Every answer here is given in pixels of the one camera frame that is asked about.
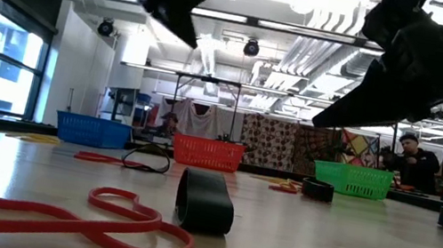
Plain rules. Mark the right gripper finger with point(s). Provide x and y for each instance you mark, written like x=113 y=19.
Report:
x=385 y=113
x=362 y=93

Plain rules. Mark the colourful geometric cloth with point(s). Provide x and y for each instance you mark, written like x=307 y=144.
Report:
x=359 y=149

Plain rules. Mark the person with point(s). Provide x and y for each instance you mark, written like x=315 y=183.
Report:
x=417 y=166
x=169 y=120

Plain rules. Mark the dark patterned cloth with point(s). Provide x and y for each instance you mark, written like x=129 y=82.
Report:
x=312 y=150

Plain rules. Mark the green plastic basket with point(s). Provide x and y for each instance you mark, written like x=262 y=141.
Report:
x=351 y=182

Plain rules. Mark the blue storage bin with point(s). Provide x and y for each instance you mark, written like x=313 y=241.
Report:
x=144 y=100

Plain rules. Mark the grey draped cloth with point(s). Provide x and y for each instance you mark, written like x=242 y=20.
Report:
x=204 y=121

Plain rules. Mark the brown dotted cloth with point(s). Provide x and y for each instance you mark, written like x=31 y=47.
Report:
x=268 y=141

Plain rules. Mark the red plastic basket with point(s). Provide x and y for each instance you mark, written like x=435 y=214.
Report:
x=207 y=153

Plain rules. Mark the blue plastic basket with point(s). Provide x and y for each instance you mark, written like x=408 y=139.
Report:
x=91 y=131

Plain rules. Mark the black ceiling dome camera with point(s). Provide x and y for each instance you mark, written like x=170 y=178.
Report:
x=251 y=49
x=106 y=28

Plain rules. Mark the black metal table frame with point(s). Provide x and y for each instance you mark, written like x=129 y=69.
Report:
x=416 y=199

